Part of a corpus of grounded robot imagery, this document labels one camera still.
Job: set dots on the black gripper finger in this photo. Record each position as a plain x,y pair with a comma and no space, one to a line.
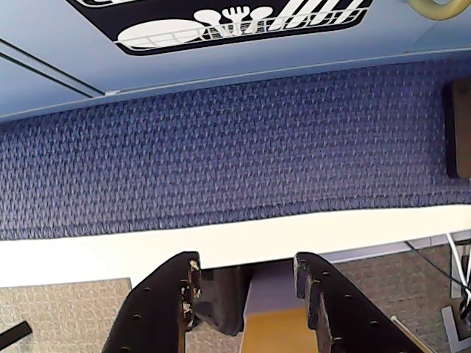
158,309
346,312

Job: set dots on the blue door with dish print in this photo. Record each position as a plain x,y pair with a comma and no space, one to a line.
55,22

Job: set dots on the white flat board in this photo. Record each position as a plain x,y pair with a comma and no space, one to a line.
110,253

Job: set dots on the yellow wooden block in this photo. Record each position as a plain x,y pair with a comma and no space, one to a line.
274,331

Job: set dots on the black flat strip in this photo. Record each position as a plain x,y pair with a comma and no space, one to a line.
14,332

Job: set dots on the blue woven mat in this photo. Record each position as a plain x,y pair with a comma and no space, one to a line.
221,154

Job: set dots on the dark box with tan face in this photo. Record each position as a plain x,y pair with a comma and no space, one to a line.
460,128

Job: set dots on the white L-shaped bracket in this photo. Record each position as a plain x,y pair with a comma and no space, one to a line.
452,327

